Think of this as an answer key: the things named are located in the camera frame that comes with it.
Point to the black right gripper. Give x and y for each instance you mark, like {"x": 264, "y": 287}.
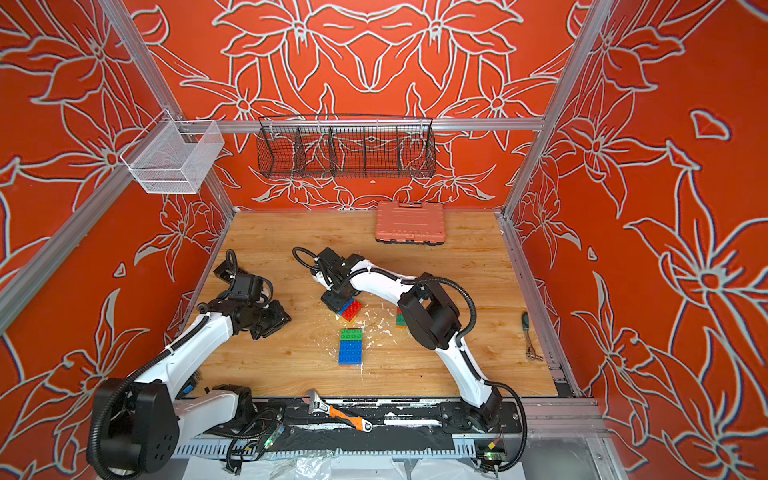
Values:
{"x": 335, "y": 300}

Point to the green handled pliers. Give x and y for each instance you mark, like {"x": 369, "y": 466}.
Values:
{"x": 531, "y": 353}

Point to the salmon red tool case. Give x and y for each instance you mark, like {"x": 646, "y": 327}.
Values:
{"x": 410, "y": 223}

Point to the clear plastic wall bin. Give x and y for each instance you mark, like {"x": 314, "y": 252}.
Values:
{"x": 167, "y": 161}

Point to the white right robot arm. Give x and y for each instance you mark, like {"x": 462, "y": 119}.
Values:
{"x": 438, "y": 314}

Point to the black wire wall basket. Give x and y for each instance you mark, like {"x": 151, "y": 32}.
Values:
{"x": 352, "y": 147}

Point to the orange handled adjustable wrench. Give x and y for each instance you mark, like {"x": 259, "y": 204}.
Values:
{"x": 320, "y": 408}

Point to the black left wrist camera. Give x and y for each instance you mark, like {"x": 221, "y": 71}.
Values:
{"x": 252, "y": 289}

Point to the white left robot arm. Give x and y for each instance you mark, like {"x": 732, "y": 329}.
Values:
{"x": 138, "y": 422}

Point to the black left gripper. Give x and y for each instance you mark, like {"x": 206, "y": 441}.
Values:
{"x": 279, "y": 319}

